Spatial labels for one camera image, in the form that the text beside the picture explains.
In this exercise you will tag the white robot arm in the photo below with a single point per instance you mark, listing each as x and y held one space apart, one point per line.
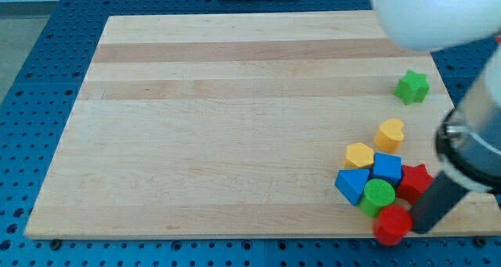
468 141

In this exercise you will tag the blue triangle block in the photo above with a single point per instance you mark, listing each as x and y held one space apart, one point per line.
351 182

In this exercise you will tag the blue cube block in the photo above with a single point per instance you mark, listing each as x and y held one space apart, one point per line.
387 167

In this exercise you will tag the wooden board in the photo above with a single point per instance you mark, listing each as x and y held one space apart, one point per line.
229 126

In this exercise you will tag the green cylinder block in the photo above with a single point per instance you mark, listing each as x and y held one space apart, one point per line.
376 194

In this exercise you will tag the yellow heart block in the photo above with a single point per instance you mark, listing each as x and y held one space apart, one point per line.
390 135

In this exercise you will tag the yellow hexagon block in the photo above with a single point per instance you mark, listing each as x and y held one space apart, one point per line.
358 155

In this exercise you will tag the black cylindrical end effector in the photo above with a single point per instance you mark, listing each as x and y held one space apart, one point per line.
439 198

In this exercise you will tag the green star block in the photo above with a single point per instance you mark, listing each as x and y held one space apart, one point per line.
412 87

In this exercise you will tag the red cylinder block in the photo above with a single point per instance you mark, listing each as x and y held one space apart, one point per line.
391 225

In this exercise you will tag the red star block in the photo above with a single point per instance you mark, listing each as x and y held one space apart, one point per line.
414 182

